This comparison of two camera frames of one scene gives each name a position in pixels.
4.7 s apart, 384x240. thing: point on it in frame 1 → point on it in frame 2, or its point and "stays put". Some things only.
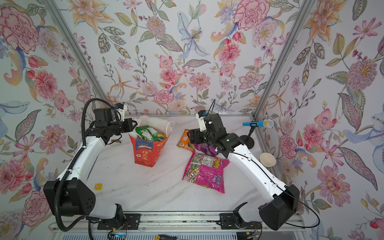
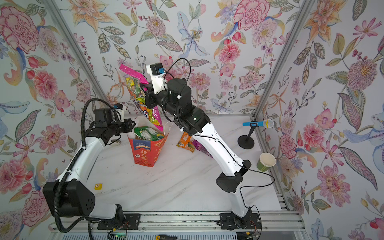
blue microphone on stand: (248, 141) stays put
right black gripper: (196, 135) → (156, 99)
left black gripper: (128, 126) stays put
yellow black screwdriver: (163, 237) stays put
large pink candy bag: (206, 170) → (134, 79)
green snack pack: (149, 133) stays put
